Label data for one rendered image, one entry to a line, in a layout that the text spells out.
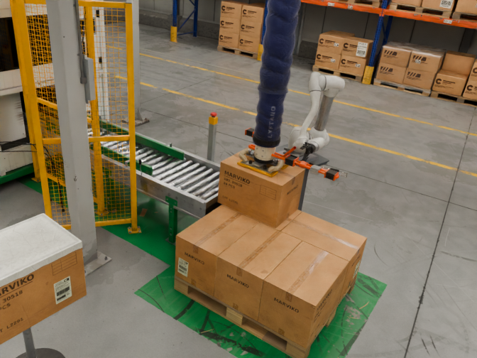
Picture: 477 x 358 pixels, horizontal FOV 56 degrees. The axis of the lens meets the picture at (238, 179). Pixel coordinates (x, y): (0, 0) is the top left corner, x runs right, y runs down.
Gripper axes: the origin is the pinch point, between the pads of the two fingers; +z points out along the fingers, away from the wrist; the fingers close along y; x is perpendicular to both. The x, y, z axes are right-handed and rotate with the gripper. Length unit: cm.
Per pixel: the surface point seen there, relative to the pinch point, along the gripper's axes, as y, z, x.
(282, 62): -76, 21, 17
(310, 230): 53, 18, -28
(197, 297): 104, 93, 28
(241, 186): 27, 35, 33
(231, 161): 13, 28, 50
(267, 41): -90, 25, 30
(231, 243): 52, 75, 12
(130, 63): -57, 60, 133
